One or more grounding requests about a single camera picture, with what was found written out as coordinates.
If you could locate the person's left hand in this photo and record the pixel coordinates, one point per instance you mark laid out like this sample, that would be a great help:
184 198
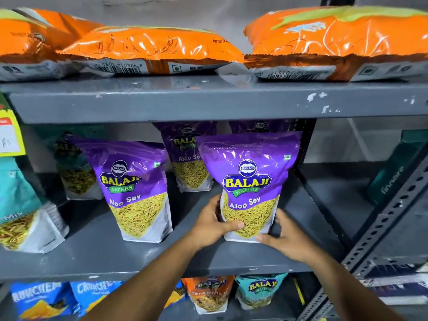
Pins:
205 227

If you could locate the person's right hand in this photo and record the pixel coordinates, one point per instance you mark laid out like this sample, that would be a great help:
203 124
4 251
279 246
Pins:
294 245

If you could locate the person's right thumb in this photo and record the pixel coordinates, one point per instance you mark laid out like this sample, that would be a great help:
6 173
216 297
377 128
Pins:
269 239

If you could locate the person's left thumb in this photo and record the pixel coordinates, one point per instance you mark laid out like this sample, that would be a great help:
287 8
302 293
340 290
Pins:
232 226

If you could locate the purple yellow snack packet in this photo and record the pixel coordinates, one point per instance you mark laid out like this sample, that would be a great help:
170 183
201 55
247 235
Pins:
133 183
257 126
187 153
249 170

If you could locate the person's left forearm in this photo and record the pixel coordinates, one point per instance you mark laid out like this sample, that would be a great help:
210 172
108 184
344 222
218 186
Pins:
147 284

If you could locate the person's right forearm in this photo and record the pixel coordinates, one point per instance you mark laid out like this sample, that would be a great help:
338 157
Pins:
347 290

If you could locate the small teal snack packet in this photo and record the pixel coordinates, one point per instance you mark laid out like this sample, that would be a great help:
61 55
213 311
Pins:
259 290

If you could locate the yellow strip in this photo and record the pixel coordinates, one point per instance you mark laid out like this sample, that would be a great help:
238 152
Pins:
299 291

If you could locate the orange snack mix packet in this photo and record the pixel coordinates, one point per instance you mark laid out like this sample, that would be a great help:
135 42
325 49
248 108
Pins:
209 292

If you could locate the blue chips packet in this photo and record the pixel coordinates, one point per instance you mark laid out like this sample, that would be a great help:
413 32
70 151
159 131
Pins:
41 299
93 295
176 294

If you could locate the dark blue white packets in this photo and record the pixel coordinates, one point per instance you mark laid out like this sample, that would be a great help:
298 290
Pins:
399 284

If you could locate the grey metal shelf rack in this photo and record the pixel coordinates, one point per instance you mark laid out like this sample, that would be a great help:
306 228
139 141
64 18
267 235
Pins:
167 103

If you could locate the teal cardboard box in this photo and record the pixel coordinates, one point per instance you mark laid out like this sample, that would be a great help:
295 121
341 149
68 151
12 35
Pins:
394 167

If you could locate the teal snack mix packet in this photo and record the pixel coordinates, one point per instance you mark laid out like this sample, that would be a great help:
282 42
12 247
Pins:
75 173
20 210

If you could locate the orange chips packet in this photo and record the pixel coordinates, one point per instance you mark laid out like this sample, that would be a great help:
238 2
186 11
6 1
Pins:
341 40
23 46
67 23
153 46

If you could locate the yellow price tag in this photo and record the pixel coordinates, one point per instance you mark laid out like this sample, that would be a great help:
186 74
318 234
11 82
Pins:
10 133

